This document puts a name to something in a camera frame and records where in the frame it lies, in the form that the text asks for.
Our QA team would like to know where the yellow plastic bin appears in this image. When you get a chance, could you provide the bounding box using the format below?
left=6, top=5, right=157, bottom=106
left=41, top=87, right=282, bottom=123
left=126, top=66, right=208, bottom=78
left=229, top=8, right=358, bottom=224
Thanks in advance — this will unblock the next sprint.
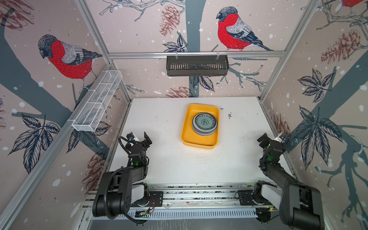
left=181, top=103, right=219, bottom=150

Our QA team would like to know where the small green patterned plate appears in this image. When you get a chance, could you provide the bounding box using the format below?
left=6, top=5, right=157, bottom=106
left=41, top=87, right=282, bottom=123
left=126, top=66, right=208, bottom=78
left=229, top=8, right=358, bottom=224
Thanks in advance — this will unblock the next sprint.
left=193, top=113, right=218, bottom=132

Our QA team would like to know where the white flower plate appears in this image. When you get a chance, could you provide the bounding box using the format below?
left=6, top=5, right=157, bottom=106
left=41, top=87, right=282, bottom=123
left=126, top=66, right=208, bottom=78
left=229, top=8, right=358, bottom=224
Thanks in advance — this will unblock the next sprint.
left=192, top=126, right=217, bottom=137

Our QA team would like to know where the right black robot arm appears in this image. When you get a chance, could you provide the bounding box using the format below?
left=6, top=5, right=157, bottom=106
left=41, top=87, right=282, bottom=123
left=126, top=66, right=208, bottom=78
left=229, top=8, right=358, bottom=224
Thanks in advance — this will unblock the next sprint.
left=252, top=133, right=325, bottom=230

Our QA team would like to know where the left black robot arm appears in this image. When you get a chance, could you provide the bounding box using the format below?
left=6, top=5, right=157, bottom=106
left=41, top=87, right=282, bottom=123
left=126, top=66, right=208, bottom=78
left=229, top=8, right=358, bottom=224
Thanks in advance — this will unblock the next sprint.
left=92, top=132, right=152, bottom=225

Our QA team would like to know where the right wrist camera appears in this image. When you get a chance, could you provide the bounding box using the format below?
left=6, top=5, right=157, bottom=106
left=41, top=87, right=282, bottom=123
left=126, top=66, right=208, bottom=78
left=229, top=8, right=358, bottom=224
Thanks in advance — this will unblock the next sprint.
left=274, top=133, right=289, bottom=143

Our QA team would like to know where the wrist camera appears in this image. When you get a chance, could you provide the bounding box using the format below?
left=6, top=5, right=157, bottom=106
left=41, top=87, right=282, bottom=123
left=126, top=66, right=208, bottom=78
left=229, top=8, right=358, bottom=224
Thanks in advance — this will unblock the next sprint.
left=274, top=133, right=289, bottom=143
left=126, top=132, right=141, bottom=144

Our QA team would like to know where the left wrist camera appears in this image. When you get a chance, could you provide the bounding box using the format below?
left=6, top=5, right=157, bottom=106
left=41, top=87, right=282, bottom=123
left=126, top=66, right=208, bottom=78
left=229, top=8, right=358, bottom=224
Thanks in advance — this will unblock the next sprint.
left=126, top=132, right=141, bottom=144

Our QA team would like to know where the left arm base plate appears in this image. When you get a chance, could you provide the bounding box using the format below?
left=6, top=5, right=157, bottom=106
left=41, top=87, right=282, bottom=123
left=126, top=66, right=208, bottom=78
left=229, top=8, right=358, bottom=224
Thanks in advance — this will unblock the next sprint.
left=144, top=191, right=163, bottom=208

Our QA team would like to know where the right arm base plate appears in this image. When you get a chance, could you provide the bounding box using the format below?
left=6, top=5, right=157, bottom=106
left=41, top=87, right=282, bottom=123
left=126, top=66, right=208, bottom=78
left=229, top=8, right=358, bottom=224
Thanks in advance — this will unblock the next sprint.
left=235, top=190, right=258, bottom=206

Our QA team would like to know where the white mesh wall shelf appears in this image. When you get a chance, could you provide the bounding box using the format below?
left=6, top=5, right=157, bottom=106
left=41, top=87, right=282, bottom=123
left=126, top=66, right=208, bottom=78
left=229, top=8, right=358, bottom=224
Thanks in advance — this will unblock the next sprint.
left=72, top=70, right=122, bottom=132

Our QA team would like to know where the aluminium mounting rail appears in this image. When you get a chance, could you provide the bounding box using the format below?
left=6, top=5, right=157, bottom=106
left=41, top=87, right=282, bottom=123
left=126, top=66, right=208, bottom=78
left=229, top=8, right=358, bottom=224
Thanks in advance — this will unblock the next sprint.
left=81, top=183, right=320, bottom=210

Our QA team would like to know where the black hanging wire basket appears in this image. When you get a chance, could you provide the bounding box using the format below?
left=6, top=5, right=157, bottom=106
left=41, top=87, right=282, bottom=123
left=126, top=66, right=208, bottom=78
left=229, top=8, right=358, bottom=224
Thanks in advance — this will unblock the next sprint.
left=166, top=55, right=229, bottom=77

